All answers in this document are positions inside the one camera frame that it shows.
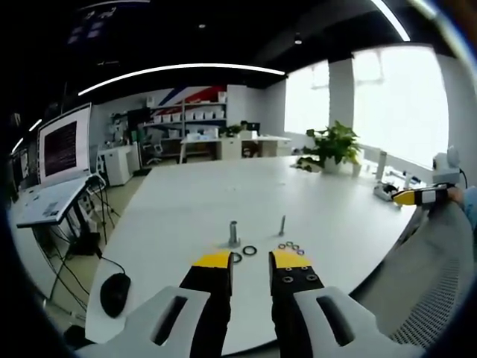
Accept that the large display screen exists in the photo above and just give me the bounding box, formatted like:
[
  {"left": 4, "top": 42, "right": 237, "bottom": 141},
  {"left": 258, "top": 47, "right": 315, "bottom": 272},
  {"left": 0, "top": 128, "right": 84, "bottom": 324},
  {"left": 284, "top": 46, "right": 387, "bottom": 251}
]
[{"left": 37, "top": 103, "right": 92, "bottom": 186}]

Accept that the person's right hand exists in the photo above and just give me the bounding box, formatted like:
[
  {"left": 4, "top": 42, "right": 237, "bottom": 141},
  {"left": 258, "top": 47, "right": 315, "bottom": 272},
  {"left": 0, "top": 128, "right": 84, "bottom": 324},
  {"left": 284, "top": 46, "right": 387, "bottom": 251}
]
[{"left": 446, "top": 185, "right": 469, "bottom": 204}]

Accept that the black mouse cable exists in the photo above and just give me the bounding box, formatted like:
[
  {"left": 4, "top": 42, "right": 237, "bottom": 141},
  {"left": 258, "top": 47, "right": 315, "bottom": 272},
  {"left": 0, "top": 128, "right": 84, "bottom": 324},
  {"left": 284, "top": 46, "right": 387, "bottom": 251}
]
[{"left": 97, "top": 255, "right": 126, "bottom": 276}]

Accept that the thick threaded stud with base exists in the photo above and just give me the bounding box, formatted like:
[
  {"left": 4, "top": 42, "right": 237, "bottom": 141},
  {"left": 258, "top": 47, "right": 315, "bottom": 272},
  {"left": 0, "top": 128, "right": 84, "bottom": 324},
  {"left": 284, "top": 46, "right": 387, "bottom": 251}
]
[{"left": 221, "top": 220, "right": 242, "bottom": 250}]

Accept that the black computer mouse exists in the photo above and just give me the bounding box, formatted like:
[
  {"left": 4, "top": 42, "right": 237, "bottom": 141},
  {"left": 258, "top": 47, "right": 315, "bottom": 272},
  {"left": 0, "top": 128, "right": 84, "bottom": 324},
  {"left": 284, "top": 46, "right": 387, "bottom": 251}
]
[{"left": 99, "top": 272, "right": 132, "bottom": 318}]

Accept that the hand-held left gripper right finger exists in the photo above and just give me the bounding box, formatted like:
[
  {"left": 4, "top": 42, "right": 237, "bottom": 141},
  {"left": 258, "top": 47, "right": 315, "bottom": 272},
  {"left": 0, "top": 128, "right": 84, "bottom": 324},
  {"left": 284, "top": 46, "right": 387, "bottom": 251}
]
[{"left": 268, "top": 248, "right": 428, "bottom": 358}]

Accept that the shelf with white bins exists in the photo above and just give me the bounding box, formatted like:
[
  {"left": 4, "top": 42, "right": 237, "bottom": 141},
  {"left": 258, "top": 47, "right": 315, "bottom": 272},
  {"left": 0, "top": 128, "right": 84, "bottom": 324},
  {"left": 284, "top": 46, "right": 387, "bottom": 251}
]
[{"left": 143, "top": 86, "right": 229, "bottom": 141}]

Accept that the white cabinet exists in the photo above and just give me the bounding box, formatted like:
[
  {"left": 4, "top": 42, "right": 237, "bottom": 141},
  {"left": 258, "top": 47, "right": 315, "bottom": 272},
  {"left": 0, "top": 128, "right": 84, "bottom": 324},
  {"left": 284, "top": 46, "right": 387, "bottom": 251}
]
[{"left": 99, "top": 144, "right": 141, "bottom": 186}]

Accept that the white background office chair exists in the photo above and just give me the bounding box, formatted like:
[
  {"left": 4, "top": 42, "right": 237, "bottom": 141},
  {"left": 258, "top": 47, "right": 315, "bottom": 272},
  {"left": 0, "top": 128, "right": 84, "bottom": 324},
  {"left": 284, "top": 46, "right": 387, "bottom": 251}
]
[{"left": 143, "top": 132, "right": 165, "bottom": 167}]

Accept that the grey mesh office chair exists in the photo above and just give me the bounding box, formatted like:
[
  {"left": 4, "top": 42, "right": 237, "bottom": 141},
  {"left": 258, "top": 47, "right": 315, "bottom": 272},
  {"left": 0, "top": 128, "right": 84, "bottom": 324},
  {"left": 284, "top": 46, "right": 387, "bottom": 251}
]
[{"left": 352, "top": 201, "right": 477, "bottom": 350}]

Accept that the white background desk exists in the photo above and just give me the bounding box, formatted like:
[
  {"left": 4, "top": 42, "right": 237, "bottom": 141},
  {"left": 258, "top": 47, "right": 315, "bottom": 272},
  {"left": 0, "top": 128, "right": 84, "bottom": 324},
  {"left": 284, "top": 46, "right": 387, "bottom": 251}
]
[{"left": 178, "top": 134, "right": 292, "bottom": 164}]

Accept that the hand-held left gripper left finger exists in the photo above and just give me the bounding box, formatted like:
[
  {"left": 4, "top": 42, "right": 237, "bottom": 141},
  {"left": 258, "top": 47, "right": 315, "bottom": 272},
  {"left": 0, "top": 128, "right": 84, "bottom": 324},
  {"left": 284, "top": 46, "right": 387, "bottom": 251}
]
[{"left": 74, "top": 250, "right": 234, "bottom": 358}]

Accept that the straight ceiling light strip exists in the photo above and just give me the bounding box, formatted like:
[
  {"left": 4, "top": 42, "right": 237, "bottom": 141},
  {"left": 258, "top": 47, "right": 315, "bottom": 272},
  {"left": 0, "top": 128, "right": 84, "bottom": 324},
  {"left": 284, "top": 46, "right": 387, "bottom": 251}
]
[{"left": 370, "top": 0, "right": 411, "bottom": 43}]

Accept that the green potted plant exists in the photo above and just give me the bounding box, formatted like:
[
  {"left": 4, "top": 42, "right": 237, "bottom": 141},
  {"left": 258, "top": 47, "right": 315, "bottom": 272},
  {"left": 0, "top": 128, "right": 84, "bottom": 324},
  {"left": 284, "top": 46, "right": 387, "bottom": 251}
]
[{"left": 302, "top": 119, "right": 361, "bottom": 173}]

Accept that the white power strip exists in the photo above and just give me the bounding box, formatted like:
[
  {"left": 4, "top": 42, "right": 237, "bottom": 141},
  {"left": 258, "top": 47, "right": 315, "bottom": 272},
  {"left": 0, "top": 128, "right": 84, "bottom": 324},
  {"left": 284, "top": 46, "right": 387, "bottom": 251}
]
[{"left": 373, "top": 181, "right": 400, "bottom": 204}]

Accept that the black tripod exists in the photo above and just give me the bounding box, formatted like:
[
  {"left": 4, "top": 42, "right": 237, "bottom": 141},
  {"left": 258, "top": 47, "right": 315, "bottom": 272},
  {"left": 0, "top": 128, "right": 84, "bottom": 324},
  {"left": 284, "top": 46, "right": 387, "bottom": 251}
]
[{"left": 86, "top": 175, "right": 121, "bottom": 245}]

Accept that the white side desk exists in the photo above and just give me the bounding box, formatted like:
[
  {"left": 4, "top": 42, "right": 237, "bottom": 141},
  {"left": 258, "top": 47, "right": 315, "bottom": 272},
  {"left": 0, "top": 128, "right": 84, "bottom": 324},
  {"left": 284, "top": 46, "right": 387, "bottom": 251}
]
[{"left": 15, "top": 175, "right": 101, "bottom": 229}]

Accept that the curved ceiling light strip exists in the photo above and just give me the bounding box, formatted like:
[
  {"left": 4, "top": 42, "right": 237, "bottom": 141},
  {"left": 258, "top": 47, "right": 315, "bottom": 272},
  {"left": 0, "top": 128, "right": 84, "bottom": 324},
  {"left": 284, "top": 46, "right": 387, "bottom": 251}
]
[{"left": 77, "top": 63, "right": 290, "bottom": 97}]

